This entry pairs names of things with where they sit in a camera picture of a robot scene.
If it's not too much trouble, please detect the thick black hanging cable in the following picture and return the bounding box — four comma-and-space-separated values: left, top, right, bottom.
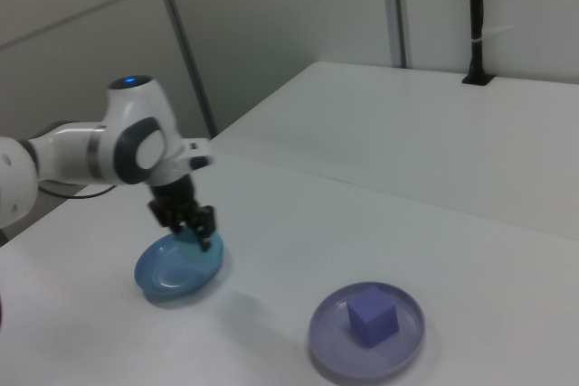
37, 179, 118, 201

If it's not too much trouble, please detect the purple cube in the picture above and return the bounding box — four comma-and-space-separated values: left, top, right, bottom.
346, 286, 400, 350

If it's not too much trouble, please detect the purple plate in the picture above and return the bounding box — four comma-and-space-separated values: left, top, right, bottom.
308, 281, 426, 380

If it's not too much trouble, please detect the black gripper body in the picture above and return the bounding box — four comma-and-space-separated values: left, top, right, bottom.
147, 176, 203, 229

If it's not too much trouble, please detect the black pole stand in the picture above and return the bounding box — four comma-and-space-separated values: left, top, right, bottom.
460, 0, 495, 87

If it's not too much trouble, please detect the blue plate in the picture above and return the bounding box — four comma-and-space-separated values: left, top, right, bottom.
134, 231, 226, 302

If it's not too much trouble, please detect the grey partition post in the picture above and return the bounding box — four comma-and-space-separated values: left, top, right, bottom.
378, 0, 408, 69

